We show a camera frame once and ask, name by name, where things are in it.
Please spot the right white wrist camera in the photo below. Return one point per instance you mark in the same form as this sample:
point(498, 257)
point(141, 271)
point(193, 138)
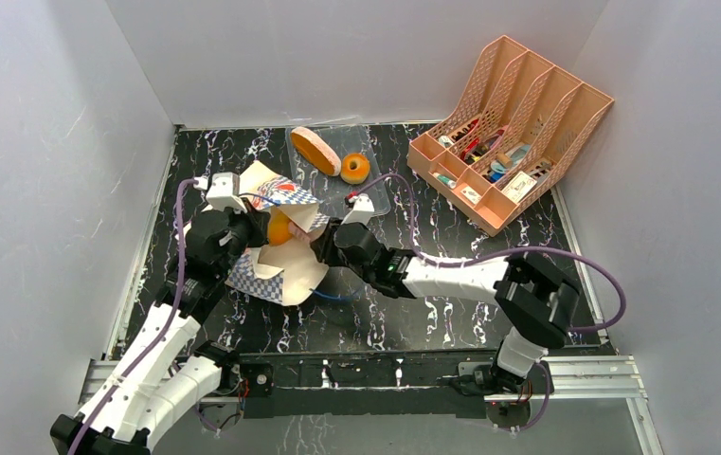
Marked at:
point(361, 209)

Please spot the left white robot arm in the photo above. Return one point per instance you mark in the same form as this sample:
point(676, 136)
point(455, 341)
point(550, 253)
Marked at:
point(137, 403)

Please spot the pink metal tongs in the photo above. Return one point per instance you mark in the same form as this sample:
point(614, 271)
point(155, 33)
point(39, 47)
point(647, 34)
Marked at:
point(299, 233)

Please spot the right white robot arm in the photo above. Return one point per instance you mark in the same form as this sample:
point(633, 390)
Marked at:
point(537, 297)

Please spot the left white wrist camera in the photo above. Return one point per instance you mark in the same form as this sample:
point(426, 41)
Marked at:
point(222, 191)

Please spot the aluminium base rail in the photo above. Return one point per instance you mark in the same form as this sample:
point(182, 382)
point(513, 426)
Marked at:
point(417, 382)

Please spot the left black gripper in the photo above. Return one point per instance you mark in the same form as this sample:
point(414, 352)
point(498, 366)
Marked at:
point(258, 222)

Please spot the pink sugared bread slice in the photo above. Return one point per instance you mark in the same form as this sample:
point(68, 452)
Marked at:
point(316, 151)

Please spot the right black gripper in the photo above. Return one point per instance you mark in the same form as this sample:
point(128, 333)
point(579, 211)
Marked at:
point(325, 241)

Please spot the clear plastic tray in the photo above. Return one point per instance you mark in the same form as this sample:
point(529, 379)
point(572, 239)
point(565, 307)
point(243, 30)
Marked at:
point(332, 191)

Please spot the orange fake donut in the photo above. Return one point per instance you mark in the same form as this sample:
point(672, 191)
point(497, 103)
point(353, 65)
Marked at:
point(355, 169)

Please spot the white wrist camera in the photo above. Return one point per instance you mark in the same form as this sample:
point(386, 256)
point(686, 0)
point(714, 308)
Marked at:
point(361, 209)
point(222, 191)

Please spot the round orange fake bun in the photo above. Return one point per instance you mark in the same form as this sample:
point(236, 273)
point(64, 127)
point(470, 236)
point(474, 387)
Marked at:
point(279, 228)

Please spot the brown checkered paper bag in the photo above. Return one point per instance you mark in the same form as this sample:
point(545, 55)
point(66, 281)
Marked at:
point(286, 274)

